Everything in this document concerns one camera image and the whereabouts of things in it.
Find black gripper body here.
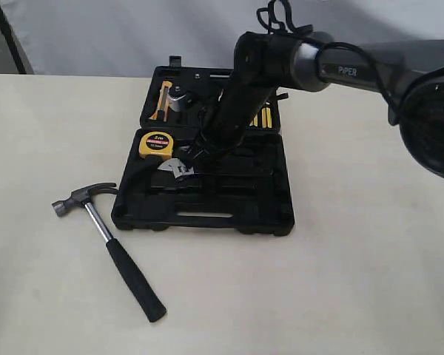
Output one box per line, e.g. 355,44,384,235
203,32,281,148

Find adjustable wrench black handle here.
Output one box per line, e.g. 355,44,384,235
157,158,275,183

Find claw hammer black grip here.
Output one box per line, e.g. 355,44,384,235
52,183,167,323

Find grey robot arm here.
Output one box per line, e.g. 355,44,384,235
189,32,444,178

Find black plastic tool case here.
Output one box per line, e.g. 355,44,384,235
111,55,295,236

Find yellow tape measure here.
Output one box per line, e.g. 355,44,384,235
138,131,174,161

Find orange utility knife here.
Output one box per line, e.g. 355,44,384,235
149,80,172,122

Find black stand pole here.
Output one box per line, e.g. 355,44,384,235
0,5,27,75

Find right yellow handled screwdriver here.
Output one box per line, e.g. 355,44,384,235
261,102,272,129

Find yellow handled screwdriver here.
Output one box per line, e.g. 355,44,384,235
249,113,260,127
261,102,272,129

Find left yellow handled screwdriver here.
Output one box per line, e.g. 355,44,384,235
249,113,260,127

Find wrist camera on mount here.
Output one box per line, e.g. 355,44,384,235
168,84,193,112

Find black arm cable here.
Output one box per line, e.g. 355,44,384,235
257,0,404,123

